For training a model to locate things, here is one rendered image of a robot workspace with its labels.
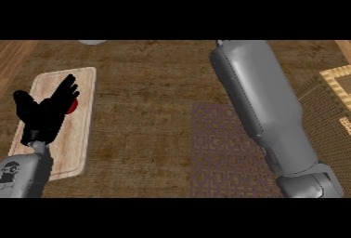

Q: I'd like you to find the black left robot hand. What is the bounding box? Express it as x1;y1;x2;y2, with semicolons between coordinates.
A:
12;73;82;146

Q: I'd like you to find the brown wicker basket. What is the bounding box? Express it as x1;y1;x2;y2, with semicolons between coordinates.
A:
299;64;351;199

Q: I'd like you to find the red round fruit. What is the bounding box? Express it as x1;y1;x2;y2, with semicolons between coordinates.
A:
66;99;80;115

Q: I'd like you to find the pale wooden cutting board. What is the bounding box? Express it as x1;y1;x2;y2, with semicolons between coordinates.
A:
8;66;98;182

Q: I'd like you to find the pale grey round object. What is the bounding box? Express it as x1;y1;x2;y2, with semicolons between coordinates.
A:
77;40;108;46

